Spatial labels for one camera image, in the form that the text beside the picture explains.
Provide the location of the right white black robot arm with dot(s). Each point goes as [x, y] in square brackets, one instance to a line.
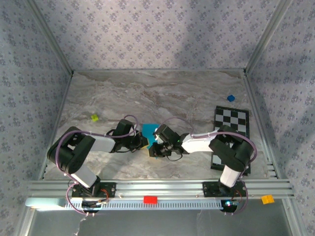
[199, 145]

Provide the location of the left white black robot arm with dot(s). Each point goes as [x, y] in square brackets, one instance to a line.
[103, 143]

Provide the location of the small green block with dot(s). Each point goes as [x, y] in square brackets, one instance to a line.
[94, 117]

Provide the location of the red brick block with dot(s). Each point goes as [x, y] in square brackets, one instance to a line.
[150, 199]

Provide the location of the black white checkerboard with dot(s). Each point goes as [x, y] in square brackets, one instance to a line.
[231, 115]

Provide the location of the small blue block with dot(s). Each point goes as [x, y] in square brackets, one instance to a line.
[230, 98]

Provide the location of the orange brick block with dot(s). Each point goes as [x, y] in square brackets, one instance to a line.
[267, 199]

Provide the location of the aluminium mounting rail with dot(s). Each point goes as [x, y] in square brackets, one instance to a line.
[160, 186]

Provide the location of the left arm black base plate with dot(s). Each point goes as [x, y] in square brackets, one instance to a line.
[110, 189]

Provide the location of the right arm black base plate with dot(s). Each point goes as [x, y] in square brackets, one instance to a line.
[209, 189]

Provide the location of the aluminium frame bar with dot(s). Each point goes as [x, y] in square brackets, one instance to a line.
[55, 127]
[256, 110]

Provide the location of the aluminium frame post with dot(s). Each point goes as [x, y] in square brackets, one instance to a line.
[53, 40]
[265, 37]

